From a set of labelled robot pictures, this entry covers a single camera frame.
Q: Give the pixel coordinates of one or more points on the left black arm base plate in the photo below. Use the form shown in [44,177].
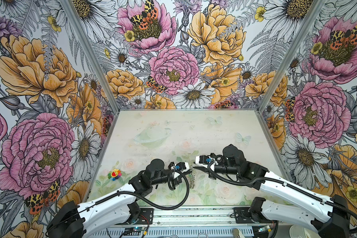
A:
[141,216]

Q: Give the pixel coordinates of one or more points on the colourful flower toy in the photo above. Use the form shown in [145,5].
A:
[115,174]

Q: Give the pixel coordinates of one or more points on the white paper cup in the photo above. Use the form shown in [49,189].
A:
[298,232]

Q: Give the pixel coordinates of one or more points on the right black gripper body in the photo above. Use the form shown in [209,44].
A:
[220,165]

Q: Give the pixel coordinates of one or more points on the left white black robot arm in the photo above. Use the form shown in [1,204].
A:
[120,206]

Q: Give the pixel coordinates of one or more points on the small circuit board with wires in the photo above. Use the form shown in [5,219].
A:
[135,229]

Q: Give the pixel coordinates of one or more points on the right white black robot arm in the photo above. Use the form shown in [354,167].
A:
[329,217]

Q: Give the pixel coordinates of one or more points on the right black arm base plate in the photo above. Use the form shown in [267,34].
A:
[247,215]

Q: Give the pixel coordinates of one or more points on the aluminium mounting rail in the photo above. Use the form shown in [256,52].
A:
[191,216]

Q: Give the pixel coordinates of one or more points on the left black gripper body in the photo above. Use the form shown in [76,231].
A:
[177,180]

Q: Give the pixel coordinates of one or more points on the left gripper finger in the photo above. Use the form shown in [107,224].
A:
[187,174]
[187,171]

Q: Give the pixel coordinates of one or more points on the slotted grey cable duct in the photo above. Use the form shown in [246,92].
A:
[180,232]

